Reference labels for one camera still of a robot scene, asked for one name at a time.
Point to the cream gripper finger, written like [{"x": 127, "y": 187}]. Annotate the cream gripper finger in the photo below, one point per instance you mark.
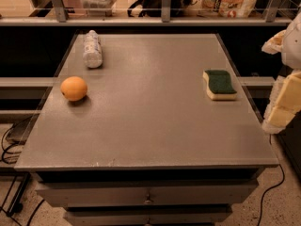
[{"x": 276, "y": 119}]

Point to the green and yellow sponge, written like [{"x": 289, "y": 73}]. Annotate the green and yellow sponge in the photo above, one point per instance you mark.
[{"x": 219, "y": 86}]

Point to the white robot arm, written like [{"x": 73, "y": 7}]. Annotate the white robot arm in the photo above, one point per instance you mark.
[{"x": 285, "y": 97}]

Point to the printed snack bag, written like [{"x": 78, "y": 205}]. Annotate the printed snack bag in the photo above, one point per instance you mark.
[{"x": 230, "y": 0}]

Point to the grey drawer cabinet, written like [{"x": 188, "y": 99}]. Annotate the grey drawer cabinet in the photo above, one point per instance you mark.
[{"x": 147, "y": 118}]

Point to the lower grey drawer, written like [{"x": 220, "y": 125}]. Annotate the lower grey drawer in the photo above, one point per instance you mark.
[{"x": 148, "y": 216}]

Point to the grey drawer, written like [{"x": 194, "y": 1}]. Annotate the grey drawer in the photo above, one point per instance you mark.
[
  {"x": 144, "y": 193},
  {"x": 148, "y": 216}
]

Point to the white plastic bottle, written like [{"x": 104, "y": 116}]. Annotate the white plastic bottle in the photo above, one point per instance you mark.
[{"x": 92, "y": 56}]

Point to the upper grey drawer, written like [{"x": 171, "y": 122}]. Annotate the upper grey drawer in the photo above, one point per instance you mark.
[{"x": 144, "y": 193}]

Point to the orange fruit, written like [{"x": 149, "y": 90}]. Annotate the orange fruit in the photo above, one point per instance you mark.
[{"x": 74, "y": 88}]

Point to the clear plastic container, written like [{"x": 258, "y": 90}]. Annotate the clear plastic container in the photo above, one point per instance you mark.
[{"x": 99, "y": 8}]

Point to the metal shelf rail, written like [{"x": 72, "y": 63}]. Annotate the metal shelf rail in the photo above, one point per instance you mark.
[{"x": 135, "y": 13}]

